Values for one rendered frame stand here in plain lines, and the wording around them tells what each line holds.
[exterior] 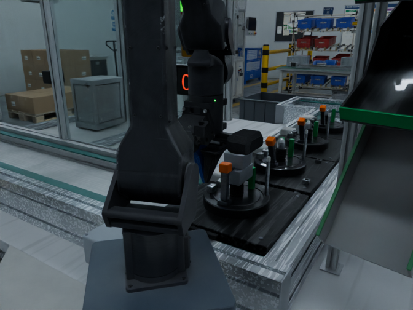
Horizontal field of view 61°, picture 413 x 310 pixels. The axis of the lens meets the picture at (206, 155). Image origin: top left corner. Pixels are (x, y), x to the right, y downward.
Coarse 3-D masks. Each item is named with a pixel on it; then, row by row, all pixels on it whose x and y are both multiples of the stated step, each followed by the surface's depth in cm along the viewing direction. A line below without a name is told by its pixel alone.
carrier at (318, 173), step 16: (304, 144) 92; (256, 160) 94; (288, 160) 94; (304, 160) 93; (256, 176) 88; (272, 176) 88; (288, 176) 88; (304, 176) 88; (320, 176) 88; (304, 192) 80
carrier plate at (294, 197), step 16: (272, 192) 79; (288, 192) 79; (272, 208) 72; (288, 208) 72; (192, 224) 66; (208, 224) 66; (224, 224) 66; (240, 224) 66; (256, 224) 66; (272, 224) 66; (288, 224) 68; (224, 240) 63; (240, 240) 61; (256, 240) 60; (272, 240) 61
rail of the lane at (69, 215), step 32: (0, 192) 92; (32, 192) 83; (64, 192) 82; (32, 224) 87; (64, 224) 79; (96, 224) 73; (224, 256) 58; (256, 256) 58; (256, 288) 55; (288, 288) 56
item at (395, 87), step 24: (384, 24) 56; (408, 24) 63; (384, 48) 59; (408, 48) 61; (384, 72) 58; (408, 72) 56; (360, 96) 54; (384, 96) 53; (408, 96) 51; (360, 120) 49; (384, 120) 47; (408, 120) 45
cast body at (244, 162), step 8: (224, 160) 70; (232, 160) 69; (240, 160) 68; (248, 160) 70; (240, 168) 69; (248, 168) 71; (232, 176) 69; (240, 176) 68; (248, 176) 72; (232, 184) 70; (240, 184) 69
